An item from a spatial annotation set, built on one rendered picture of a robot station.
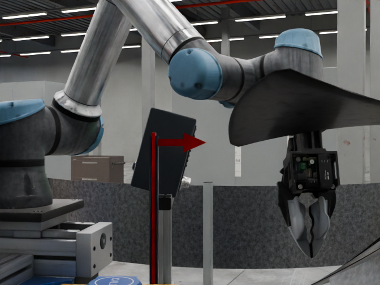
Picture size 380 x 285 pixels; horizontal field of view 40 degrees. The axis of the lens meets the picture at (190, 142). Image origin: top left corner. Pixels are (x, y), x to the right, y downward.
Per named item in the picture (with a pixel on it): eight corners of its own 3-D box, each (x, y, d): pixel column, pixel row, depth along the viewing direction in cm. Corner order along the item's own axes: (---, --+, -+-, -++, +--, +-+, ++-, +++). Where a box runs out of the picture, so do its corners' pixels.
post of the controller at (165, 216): (171, 286, 114) (171, 196, 114) (157, 286, 114) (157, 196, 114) (171, 282, 117) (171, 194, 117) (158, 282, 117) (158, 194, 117)
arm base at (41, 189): (-35, 208, 108) (-35, 160, 108) (3, 199, 123) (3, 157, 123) (33, 210, 106) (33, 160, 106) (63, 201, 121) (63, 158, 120)
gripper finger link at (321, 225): (318, 255, 75) (314, 191, 77) (309, 258, 80) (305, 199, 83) (340, 255, 75) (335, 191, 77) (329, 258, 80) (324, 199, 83)
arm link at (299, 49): (284, 52, 94) (328, 37, 89) (288, 109, 91) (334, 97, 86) (261, 36, 88) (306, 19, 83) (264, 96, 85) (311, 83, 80)
